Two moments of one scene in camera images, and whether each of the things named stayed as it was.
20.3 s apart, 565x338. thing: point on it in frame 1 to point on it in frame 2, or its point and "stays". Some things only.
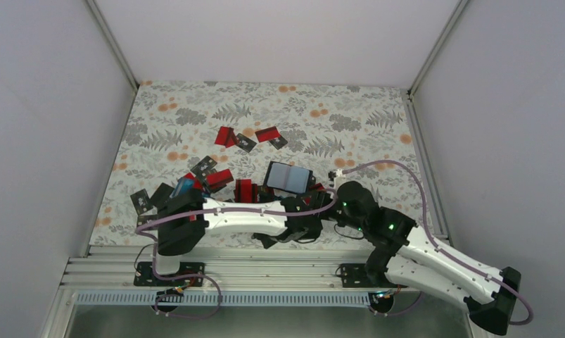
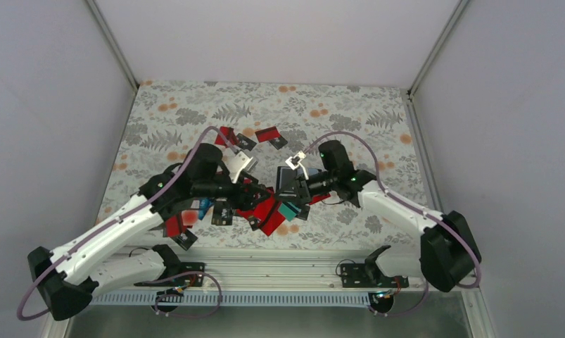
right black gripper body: x=319 y=200 to x=331 y=178
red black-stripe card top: x=268 y=134 stays
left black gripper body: x=267 y=240 to x=205 y=189
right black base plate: x=354 y=275 stays
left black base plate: x=192 y=274 stays
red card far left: x=226 y=136 stays
